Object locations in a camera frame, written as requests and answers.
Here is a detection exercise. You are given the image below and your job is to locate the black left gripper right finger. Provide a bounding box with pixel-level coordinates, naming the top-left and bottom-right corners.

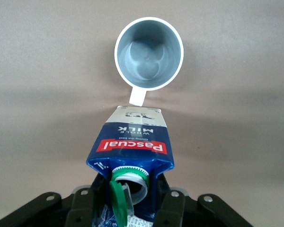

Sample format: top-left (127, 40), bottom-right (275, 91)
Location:
top-left (153, 174), bottom-right (189, 227)

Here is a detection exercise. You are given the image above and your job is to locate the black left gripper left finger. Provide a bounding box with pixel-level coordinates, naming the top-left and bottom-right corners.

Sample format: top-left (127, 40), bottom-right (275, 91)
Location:
top-left (65, 174), bottom-right (109, 227)

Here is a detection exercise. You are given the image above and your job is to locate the blue Pascal milk carton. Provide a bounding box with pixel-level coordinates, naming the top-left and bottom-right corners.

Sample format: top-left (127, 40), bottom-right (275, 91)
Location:
top-left (85, 105), bottom-right (175, 227)

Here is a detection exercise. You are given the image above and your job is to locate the white ribbed mug grey inside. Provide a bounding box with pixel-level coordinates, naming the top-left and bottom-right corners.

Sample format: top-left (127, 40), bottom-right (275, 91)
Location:
top-left (114, 16), bottom-right (185, 106)

